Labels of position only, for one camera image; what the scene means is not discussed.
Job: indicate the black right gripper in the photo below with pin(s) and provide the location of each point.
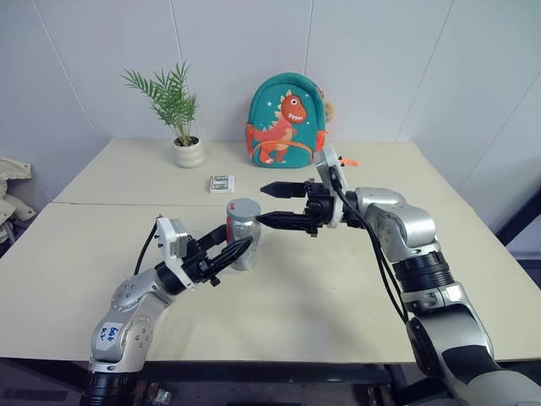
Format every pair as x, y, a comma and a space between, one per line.
319, 207

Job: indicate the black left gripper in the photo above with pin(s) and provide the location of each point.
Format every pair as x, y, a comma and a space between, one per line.
202, 264

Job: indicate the clear glass jar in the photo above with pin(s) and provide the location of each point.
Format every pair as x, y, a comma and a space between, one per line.
247, 230

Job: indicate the grey jar lid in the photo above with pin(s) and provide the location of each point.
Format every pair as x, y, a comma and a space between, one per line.
244, 208

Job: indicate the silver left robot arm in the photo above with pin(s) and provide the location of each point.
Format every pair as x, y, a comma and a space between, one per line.
131, 313

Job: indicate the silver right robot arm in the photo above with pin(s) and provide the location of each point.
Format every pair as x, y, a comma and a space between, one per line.
401, 224

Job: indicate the small white green box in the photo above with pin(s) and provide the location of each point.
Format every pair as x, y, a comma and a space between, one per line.
222, 184

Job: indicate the orange zipper pull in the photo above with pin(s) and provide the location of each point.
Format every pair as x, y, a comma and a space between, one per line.
350, 161

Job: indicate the teal dinosaur backpack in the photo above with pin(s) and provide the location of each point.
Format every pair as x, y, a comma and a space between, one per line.
270, 114

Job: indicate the green plant in white pot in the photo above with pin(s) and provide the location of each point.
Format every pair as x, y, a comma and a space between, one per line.
188, 154

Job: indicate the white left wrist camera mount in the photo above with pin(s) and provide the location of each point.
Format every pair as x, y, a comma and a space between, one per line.
168, 237

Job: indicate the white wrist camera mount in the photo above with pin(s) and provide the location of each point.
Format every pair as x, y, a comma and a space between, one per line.
168, 237
327, 160

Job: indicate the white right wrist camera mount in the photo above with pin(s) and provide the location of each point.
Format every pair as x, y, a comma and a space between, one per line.
327, 160

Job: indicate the black table frame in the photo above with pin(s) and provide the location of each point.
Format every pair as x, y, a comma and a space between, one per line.
253, 372

